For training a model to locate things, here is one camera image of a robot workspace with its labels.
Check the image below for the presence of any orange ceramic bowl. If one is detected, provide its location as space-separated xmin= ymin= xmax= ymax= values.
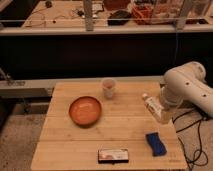
xmin=69 ymin=96 xmax=102 ymax=126

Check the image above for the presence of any metal clamp at left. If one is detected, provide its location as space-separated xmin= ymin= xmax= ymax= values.
xmin=0 ymin=67 xmax=25 ymax=86

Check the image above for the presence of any black object on bench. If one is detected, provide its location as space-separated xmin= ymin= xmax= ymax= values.
xmin=107 ymin=10 xmax=131 ymax=26

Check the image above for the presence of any white squeeze bottle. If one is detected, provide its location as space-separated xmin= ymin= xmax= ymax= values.
xmin=142 ymin=93 xmax=162 ymax=122

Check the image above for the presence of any orange crate on bench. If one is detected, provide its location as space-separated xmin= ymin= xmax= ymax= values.
xmin=132 ymin=5 xmax=153 ymax=25

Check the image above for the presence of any blue sponge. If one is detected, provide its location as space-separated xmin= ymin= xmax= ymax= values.
xmin=146 ymin=132 xmax=167 ymax=157

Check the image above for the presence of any black floor cable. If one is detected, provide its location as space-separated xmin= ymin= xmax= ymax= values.
xmin=172 ymin=108 xmax=210 ymax=171

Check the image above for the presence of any black rectangular box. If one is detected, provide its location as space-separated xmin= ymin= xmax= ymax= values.
xmin=98 ymin=149 xmax=129 ymax=163

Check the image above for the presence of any grey right post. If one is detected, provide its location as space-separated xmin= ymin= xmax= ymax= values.
xmin=175 ymin=0 xmax=193 ymax=30

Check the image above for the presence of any grey vertical post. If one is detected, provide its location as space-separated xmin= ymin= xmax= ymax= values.
xmin=83 ymin=0 xmax=93 ymax=31

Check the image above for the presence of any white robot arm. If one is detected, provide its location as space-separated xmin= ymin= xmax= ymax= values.
xmin=159 ymin=61 xmax=213 ymax=124

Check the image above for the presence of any translucent plastic cup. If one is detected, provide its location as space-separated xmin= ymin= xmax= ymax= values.
xmin=101 ymin=78 xmax=116 ymax=99

